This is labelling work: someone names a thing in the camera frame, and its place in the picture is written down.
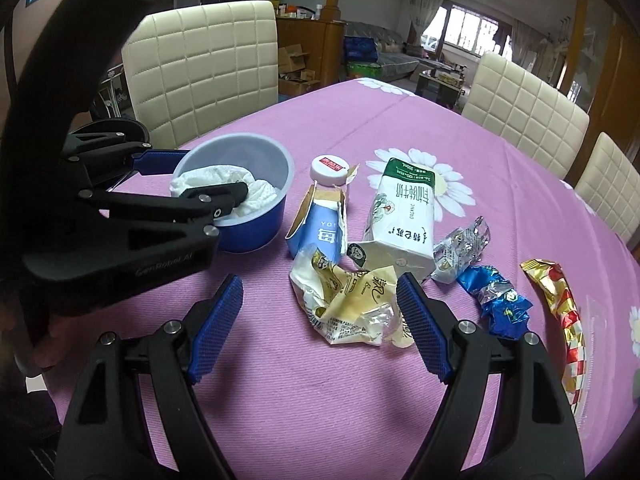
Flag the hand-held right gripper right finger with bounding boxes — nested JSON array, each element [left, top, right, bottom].
[[395, 272, 586, 480]]

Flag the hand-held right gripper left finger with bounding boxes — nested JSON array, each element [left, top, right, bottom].
[[55, 274, 245, 480]]

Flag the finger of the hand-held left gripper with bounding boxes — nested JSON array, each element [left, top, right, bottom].
[[77, 182, 251, 252], [62, 130, 193, 181]]

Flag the white tissue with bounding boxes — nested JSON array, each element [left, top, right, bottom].
[[170, 162, 282, 222]]

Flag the blue cup white lid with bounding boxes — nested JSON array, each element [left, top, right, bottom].
[[172, 132, 296, 254]]

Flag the cream snack wrapper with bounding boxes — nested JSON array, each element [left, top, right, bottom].
[[290, 242, 416, 350]]

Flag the white green milk carton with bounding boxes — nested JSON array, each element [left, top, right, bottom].
[[347, 157, 438, 283]]

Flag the torn blue paper carton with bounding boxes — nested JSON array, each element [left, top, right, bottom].
[[285, 162, 361, 261]]

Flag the person's left hand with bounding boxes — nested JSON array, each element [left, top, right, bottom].
[[27, 310, 68, 368]]

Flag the crumpled blue foil wrapper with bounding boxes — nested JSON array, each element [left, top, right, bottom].
[[457, 264, 535, 342]]

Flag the crumpled silver foil wrapper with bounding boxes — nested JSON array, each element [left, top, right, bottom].
[[430, 216, 492, 285]]

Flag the cream quilted dining chair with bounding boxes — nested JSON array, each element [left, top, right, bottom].
[[461, 51, 591, 182], [121, 0, 279, 150], [574, 132, 640, 253]]

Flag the gold red checkered wrapper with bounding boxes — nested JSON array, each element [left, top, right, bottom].
[[520, 258, 587, 406]]

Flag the purple daisy print tablecloth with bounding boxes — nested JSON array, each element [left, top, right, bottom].
[[50, 77, 640, 480]]

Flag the open cardboard box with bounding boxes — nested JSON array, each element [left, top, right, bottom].
[[277, 44, 322, 98]]

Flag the wooden cabinet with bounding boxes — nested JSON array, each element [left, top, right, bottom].
[[275, 16, 347, 92]]

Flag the green box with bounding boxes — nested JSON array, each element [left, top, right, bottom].
[[349, 61, 382, 81]]

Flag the blue bag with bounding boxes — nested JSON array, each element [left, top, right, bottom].
[[344, 36, 379, 64]]

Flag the dark coffee table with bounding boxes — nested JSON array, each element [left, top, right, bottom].
[[414, 66, 465, 110]]

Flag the grey sofa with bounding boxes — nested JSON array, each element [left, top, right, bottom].
[[344, 21, 422, 80]]

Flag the sheer window curtain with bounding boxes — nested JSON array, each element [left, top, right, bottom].
[[400, 0, 443, 48]]

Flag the bright window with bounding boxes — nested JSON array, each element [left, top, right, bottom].
[[424, 4, 502, 57]]

